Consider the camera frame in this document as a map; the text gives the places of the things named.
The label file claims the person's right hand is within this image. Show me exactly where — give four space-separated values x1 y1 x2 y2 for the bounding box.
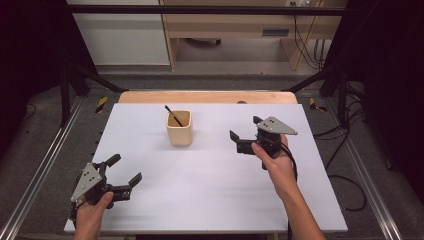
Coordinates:
251 134 298 201

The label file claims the white table board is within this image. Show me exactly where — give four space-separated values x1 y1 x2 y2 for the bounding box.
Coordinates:
63 102 349 234

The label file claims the black floor cable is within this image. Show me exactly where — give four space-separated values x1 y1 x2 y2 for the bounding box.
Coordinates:
312 99 368 213

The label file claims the person's left hand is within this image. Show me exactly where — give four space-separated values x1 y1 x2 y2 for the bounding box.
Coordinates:
73 191 115 232

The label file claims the beige square cup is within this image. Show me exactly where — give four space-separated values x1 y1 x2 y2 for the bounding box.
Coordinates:
165 109 194 147

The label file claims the bundle of hanging cables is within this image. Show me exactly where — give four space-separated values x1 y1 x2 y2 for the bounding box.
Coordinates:
292 14 327 71

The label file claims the black curved object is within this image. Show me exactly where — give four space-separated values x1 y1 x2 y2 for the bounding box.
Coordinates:
184 37 222 47

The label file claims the black metal stand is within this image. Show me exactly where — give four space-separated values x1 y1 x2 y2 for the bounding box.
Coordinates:
59 62 130 128
282 64 350 130

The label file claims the light wooden desk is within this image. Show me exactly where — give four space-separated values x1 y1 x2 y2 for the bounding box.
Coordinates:
159 0 348 72

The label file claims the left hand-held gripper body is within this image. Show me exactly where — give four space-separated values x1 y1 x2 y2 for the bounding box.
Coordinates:
68 161 133 208

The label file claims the black curtain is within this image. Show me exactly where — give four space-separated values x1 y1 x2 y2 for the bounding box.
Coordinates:
0 0 98 165
323 0 424 203

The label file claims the yellow black tape strip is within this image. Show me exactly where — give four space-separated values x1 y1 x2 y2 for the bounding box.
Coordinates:
308 97 328 113
95 96 109 114

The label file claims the black pen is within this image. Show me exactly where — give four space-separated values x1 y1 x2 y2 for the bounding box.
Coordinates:
163 104 185 128

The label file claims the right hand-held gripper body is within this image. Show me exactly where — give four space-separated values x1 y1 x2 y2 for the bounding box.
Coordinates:
235 115 299 171

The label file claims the grey desk label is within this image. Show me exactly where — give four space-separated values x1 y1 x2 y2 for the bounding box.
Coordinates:
261 28 291 37

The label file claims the white cabinet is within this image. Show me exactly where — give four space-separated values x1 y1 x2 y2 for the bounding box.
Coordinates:
65 0 171 67

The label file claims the wooden table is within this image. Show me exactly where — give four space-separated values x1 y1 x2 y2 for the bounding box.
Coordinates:
118 90 299 105

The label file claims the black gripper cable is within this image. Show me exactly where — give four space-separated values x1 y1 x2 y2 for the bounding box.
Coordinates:
67 202 80 229
279 142 299 240

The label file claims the black horizontal frame bar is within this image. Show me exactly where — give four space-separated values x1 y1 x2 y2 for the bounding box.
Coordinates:
64 4 346 17

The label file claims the metal floor rail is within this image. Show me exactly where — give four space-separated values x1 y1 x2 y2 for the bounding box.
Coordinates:
323 98 404 240
0 96 85 240

